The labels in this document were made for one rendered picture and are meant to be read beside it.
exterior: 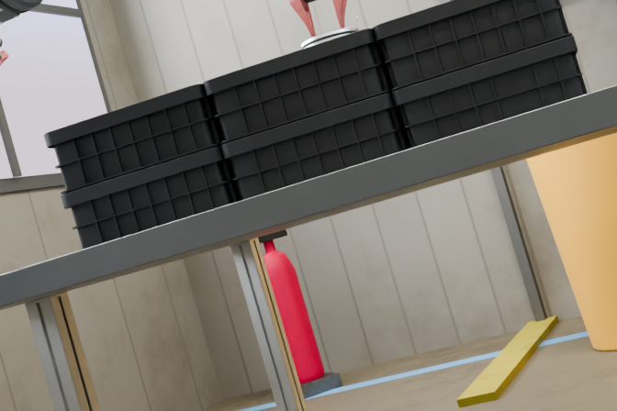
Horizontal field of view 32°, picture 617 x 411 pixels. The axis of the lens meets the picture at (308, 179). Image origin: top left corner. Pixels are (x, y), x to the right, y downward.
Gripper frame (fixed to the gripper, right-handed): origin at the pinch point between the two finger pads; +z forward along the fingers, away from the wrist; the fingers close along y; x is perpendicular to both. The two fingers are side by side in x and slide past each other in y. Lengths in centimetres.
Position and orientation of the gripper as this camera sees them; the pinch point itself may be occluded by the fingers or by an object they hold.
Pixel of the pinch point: (328, 31)
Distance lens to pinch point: 187.0
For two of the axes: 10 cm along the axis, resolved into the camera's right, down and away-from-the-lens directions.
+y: -9.4, 2.7, 2.2
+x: -2.3, -0.1, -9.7
